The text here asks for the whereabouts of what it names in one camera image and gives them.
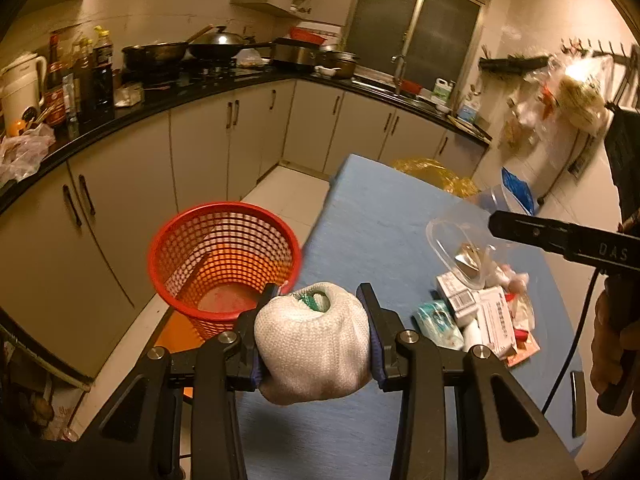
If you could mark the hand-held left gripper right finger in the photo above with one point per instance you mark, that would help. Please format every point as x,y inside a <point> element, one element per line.
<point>378,375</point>

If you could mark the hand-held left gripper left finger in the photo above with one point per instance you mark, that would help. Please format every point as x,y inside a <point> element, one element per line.
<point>258,377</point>

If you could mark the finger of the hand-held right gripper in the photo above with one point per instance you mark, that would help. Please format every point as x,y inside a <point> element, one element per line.
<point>530,232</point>

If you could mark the white cloth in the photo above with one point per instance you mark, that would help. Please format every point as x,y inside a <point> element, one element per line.
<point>310,345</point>

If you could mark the white tube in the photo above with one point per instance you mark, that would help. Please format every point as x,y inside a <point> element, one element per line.
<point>472,337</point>

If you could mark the red plastic basket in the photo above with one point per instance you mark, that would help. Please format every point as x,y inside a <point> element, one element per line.
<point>225,250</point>

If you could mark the person's right hand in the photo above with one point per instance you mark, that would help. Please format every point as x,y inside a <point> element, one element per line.
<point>602,340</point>

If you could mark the blue plastic bag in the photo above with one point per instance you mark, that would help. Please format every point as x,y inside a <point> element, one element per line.
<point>520,190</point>

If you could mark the pink crumpled wrapper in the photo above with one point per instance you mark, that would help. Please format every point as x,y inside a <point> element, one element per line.
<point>512,277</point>

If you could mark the clear plastic container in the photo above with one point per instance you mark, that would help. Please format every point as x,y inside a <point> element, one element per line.
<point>460,250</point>

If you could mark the teal packet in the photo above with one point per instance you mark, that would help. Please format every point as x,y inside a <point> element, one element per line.
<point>435,325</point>

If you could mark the white printed carton box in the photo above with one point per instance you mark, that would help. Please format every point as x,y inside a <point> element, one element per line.
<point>457,295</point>

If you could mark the red packet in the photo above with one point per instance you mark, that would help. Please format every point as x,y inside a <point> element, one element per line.
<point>522,335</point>

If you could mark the yellow plastic bag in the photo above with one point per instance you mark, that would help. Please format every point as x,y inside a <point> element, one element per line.
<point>435,175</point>

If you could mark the bottle with blue label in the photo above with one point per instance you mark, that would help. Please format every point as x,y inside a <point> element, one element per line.
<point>469,109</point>

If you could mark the hanging plastic bags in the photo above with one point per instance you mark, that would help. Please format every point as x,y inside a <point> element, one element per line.
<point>570,100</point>

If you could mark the blue table cover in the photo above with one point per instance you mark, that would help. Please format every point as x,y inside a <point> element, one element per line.
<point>375,230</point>

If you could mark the white jug green label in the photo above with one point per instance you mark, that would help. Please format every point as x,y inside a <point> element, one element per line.
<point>444,91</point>

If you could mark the red plastic basin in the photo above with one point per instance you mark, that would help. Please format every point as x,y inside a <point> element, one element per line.
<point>411,87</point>

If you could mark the metal faucet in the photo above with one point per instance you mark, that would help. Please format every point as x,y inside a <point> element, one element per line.
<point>398,72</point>

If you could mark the beige base cabinets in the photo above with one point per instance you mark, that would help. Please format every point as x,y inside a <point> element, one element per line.
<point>125,200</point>

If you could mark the dark window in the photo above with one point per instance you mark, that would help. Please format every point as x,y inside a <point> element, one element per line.
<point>415,30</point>

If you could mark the metal pot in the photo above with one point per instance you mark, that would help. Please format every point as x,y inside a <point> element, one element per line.
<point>337,62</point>

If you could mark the silver rectangular pan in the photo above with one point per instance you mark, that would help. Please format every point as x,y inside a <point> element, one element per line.
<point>297,55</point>

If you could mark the red colander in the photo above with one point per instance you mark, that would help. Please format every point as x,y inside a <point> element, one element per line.
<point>307,35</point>

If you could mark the black kitchen countertop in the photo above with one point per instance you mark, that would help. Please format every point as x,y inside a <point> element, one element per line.
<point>90,130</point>

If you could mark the clear plastic bags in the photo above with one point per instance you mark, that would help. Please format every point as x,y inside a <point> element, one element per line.
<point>22,152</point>

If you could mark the row of condiment bottles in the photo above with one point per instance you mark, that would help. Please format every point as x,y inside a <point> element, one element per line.
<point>102,80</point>

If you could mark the wok with metal lid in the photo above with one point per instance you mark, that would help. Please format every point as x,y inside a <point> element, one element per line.
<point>220,42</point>

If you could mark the black wok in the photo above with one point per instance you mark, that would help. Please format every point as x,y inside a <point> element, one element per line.
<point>155,55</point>

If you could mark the white electric kettle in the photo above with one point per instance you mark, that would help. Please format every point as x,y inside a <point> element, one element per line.
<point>20,90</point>

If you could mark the black wall shelf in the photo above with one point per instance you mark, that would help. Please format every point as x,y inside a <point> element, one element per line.
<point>512,62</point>

